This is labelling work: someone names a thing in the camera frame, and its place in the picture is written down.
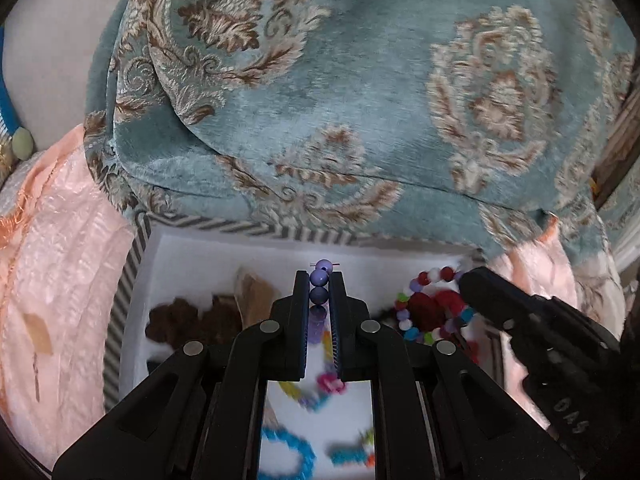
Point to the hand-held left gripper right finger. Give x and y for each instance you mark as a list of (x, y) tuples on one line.
[(334, 320)]

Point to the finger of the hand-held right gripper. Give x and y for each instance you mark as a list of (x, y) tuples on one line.
[(492, 297)]

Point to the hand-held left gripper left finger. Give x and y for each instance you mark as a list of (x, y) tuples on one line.
[(302, 320)]

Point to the tan bow hair clip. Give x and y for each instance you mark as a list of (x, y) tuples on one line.
[(255, 292)]

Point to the black white striped jewelry box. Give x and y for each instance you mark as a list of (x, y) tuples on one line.
[(200, 270)]

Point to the dark fuzzy hair accessory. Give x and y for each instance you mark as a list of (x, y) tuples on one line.
[(215, 320)]

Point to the teal floral patterned cushion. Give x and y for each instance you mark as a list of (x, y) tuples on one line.
[(350, 110)]

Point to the pink fuzzy blanket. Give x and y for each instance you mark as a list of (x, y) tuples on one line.
[(65, 260)]

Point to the plain beige cushion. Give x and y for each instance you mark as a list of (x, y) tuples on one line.
[(55, 75)]

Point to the brown wooden frame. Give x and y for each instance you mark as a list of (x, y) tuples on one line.
[(617, 145)]

